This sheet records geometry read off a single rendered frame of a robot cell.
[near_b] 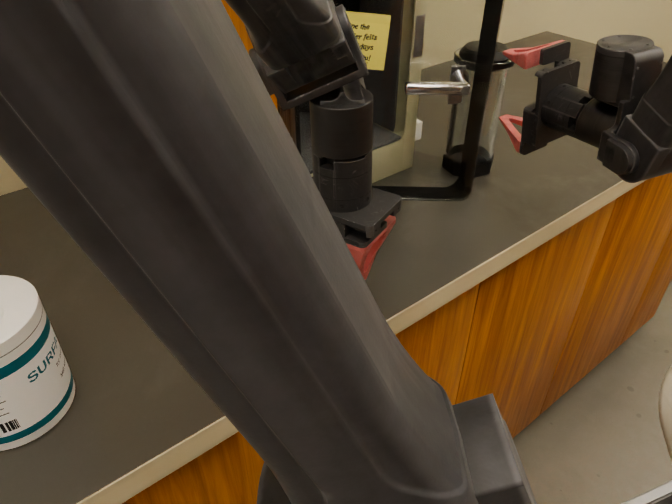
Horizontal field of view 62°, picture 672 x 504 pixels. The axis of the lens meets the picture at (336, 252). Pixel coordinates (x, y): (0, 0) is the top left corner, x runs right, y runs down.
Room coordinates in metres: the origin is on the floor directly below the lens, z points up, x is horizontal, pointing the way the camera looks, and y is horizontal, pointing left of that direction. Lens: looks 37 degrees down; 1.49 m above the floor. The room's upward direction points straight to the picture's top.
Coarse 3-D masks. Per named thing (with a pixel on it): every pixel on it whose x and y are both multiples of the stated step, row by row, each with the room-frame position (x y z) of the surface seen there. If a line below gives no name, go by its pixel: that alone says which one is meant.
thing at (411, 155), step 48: (336, 0) 0.80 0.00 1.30; (384, 0) 0.80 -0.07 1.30; (432, 0) 0.80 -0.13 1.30; (480, 0) 0.79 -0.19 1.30; (432, 48) 0.79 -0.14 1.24; (480, 48) 0.79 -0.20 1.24; (384, 96) 0.80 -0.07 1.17; (432, 96) 0.79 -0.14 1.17; (480, 96) 0.79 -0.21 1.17; (384, 144) 0.80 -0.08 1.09; (432, 144) 0.79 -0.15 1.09; (432, 192) 0.79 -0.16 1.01
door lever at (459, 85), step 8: (456, 72) 0.79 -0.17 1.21; (464, 72) 0.79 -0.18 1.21; (456, 80) 0.79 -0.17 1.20; (464, 80) 0.77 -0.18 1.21; (408, 88) 0.75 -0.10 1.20; (416, 88) 0.75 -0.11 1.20; (424, 88) 0.75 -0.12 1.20; (432, 88) 0.75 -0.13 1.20; (440, 88) 0.74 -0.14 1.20; (448, 88) 0.74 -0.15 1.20; (456, 88) 0.74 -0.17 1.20; (464, 88) 0.74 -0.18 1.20
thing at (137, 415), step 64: (512, 192) 0.90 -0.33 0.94; (576, 192) 0.90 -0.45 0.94; (0, 256) 0.71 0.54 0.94; (64, 256) 0.71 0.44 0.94; (384, 256) 0.71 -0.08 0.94; (448, 256) 0.71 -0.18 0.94; (512, 256) 0.74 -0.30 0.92; (64, 320) 0.56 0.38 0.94; (128, 320) 0.56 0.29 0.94; (128, 384) 0.45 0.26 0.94; (192, 384) 0.45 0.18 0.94; (64, 448) 0.36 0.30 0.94; (128, 448) 0.36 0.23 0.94; (192, 448) 0.37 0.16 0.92
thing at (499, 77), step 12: (492, 72) 0.96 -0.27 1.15; (504, 72) 0.98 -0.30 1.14; (492, 84) 0.96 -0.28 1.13; (504, 84) 0.98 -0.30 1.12; (492, 96) 0.97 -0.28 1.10; (492, 108) 0.97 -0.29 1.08; (492, 120) 0.97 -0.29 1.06; (492, 132) 0.97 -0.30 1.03; (480, 144) 0.96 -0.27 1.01; (492, 144) 0.98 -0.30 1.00; (480, 156) 0.96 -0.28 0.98
